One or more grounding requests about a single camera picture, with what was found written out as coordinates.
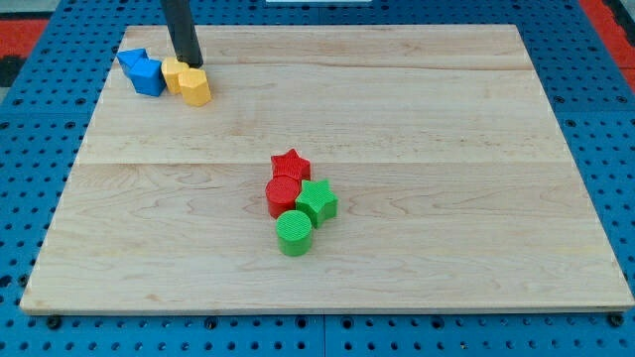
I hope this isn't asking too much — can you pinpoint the blue cube block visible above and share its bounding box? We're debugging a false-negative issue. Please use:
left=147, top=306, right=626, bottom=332
left=129, top=59, right=166, bottom=97

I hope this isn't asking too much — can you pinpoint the yellow pentagon block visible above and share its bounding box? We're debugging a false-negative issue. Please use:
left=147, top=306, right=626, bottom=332
left=178, top=68, right=212, bottom=106

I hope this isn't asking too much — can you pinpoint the red cylinder block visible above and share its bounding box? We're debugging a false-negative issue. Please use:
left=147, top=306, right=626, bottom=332
left=265, top=176, right=301, bottom=218

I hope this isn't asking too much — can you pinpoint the light wooden board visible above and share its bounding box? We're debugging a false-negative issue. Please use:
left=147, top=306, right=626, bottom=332
left=21, top=25, right=634, bottom=315

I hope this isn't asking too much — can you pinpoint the red star block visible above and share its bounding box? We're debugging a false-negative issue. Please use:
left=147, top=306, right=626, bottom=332
left=271, top=149, right=312, bottom=181

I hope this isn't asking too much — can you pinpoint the blue triangle block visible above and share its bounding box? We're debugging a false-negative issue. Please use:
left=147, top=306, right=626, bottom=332
left=116, top=48, right=148, bottom=76

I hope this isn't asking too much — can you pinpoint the green star block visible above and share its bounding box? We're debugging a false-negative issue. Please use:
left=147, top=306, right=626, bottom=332
left=296, top=179, right=338, bottom=228

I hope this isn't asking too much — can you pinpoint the green cylinder block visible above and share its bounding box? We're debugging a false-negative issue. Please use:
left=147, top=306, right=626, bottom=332
left=276, top=210, right=313, bottom=257

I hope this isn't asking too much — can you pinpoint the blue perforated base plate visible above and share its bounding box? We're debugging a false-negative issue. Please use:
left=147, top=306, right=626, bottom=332
left=1, top=0, right=634, bottom=356

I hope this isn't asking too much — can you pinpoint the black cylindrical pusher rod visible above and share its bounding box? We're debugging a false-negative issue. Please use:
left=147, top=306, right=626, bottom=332
left=160, top=0, right=203, bottom=68

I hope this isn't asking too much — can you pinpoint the yellow heart block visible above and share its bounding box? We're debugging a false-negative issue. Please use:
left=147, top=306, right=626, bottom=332
left=161, top=57, right=190, bottom=94

